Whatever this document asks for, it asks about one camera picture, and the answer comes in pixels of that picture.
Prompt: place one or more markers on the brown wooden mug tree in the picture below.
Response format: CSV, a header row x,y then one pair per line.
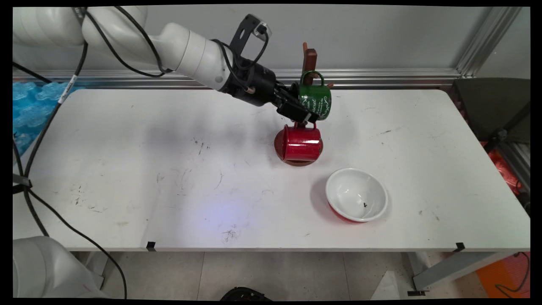
x,y
311,61

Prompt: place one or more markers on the aluminium frame post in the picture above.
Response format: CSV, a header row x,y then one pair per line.
x,y
487,40

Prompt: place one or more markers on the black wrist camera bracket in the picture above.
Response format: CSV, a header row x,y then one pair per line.
x,y
247,31

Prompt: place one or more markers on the black round floor object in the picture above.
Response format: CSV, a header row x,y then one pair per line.
x,y
243,294

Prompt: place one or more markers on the green enamel mug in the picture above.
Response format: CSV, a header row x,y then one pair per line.
x,y
317,99

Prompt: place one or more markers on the orange floor mat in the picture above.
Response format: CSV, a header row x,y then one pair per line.
x,y
506,275

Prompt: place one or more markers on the blue bubble wrap sheet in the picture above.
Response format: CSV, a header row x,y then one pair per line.
x,y
29,110

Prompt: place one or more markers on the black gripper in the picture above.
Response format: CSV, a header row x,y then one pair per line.
x,y
254,82

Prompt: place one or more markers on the white bowl red outside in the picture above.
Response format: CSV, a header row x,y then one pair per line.
x,y
356,195

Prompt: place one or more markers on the grey table leg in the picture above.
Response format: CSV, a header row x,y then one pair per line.
x,y
457,267

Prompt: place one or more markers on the red plastic bag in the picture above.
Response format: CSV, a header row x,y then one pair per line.
x,y
504,169

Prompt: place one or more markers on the aluminium frame rail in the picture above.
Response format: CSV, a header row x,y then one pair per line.
x,y
381,78

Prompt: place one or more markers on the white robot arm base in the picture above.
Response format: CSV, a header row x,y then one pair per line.
x,y
46,271

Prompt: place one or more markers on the black tape piece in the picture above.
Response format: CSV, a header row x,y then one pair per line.
x,y
460,247
150,245

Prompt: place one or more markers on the red enamel mug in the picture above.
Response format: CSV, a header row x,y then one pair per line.
x,y
301,143

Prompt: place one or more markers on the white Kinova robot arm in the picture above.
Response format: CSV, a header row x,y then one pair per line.
x,y
127,38

